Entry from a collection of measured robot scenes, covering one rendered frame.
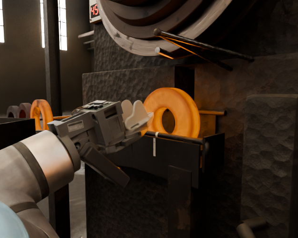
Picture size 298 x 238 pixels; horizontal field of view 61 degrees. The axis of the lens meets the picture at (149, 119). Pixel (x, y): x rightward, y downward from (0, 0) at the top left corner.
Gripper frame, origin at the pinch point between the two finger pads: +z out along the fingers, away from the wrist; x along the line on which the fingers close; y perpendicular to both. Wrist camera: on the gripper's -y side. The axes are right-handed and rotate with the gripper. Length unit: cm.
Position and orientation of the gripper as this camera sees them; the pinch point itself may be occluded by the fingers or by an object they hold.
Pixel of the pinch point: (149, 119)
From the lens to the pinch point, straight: 53.0
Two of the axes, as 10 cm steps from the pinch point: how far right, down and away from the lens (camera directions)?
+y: -2.2, -9.2, -3.2
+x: -7.1, -0.8, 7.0
